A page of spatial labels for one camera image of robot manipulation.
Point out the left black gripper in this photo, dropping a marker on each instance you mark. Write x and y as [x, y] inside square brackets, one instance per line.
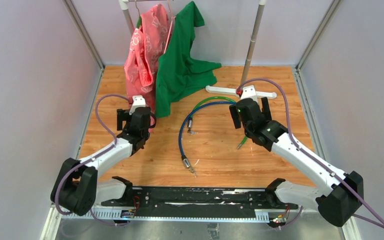
[121, 117]

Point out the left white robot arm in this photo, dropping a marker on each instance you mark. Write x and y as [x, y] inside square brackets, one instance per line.
[77, 189]

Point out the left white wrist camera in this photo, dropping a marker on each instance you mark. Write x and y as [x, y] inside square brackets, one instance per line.
[138, 101]

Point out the green cable lock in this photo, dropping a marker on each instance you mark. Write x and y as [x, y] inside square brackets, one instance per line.
[207, 102]

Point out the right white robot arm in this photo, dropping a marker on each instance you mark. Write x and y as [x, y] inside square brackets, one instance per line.
[336, 195]

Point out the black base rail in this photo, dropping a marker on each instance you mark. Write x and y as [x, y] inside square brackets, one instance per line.
[197, 204]

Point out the white clothes rack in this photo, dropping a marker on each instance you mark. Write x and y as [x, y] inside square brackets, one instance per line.
[124, 5]

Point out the circuit board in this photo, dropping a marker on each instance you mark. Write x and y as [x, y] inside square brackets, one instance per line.
[281, 219]
[131, 213]

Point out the blue cable lock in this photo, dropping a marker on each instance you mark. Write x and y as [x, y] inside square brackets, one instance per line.
[184, 158]

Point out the left circuit board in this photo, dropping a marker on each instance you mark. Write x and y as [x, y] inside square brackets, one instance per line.
[131, 213]

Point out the green t-shirt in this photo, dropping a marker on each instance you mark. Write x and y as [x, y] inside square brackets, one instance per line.
[179, 75]

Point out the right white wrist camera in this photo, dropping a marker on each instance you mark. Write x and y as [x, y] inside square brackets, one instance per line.
[249, 92]

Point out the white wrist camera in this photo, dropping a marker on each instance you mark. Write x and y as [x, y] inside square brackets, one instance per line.
[138, 101]
[249, 92]

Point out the pink patterned garment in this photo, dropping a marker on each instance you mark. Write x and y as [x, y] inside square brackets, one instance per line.
[147, 44]

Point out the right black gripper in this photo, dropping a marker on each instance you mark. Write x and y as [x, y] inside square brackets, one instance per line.
[266, 109]

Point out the right circuit board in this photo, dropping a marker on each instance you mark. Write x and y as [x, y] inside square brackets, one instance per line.
[281, 219]

